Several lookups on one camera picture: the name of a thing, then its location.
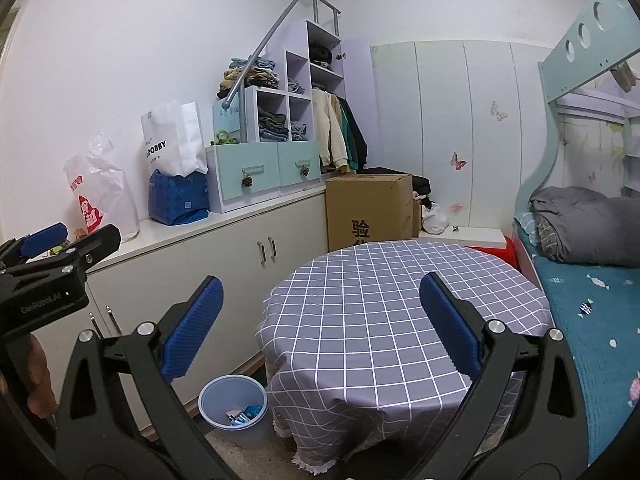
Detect person's left hand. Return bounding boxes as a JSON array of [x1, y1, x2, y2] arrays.
[[25, 332, 60, 421]]

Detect table with checkered cloth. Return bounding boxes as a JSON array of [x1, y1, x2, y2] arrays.
[[255, 240, 556, 473]]

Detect teal bunk bed frame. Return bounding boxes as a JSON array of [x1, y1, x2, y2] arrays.
[[512, 0, 640, 271]]

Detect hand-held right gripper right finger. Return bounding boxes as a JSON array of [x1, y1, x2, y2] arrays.
[[400, 271, 596, 480]]

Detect grey metal handrail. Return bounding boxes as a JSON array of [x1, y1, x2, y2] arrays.
[[222, 0, 343, 143]]

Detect teal bed sheet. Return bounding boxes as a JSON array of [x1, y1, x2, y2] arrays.
[[515, 210, 640, 466]]

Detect blue plastic waste bin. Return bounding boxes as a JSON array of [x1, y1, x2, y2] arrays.
[[198, 374, 271, 450]]

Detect beige hanging jacket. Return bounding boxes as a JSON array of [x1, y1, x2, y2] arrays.
[[311, 87, 351, 171]]

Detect large cardboard box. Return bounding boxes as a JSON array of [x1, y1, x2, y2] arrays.
[[325, 174, 415, 256]]

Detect pale blue box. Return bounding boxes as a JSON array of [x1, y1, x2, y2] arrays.
[[212, 97, 246, 133]]

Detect teal drawer step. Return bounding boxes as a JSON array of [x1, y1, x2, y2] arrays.
[[276, 139, 323, 197], [205, 141, 281, 214]]

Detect dark green hanging jacket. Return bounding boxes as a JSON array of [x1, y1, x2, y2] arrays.
[[336, 95, 369, 171]]

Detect small white plastic bag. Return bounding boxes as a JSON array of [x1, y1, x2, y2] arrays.
[[421, 203, 449, 235]]

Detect folded dark clothes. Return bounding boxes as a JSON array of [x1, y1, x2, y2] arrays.
[[257, 110, 291, 143]]

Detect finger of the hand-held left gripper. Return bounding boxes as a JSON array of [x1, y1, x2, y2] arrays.
[[0, 222, 69, 273], [0, 224, 122, 285]]

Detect white wardrobe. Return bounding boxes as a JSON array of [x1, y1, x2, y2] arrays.
[[370, 39, 553, 233]]

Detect white plastic bag red print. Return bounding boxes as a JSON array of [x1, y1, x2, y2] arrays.
[[62, 132, 141, 243]]

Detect lilac shelf unit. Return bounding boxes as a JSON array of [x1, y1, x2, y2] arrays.
[[212, 20, 376, 171]]

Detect white board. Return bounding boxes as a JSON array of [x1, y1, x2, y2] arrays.
[[419, 226, 507, 248]]

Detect grey quilt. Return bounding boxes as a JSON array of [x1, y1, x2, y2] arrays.
[[530, 186, 640, 268]]

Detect white paper bag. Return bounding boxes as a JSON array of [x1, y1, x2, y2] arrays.
[[141, 100, 208, 178]]

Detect red plastic stool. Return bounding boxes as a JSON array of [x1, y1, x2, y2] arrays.
[[467, 235, 516, 266]]

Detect white low cabinet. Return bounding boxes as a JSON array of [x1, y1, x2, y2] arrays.
[[82, 180, 333, 433]]

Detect stack of folded clothes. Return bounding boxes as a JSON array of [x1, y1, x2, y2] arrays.
[[216, 55, 280, 101]]

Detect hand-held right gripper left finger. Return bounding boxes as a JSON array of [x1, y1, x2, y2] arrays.
[[52, 275, 236, 480]]

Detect blue woven bag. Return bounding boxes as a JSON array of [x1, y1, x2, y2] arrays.
[[148, 169, 211, 226]]

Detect black clothes pile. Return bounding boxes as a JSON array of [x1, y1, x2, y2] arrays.
[[357, 166, 432, 208]]

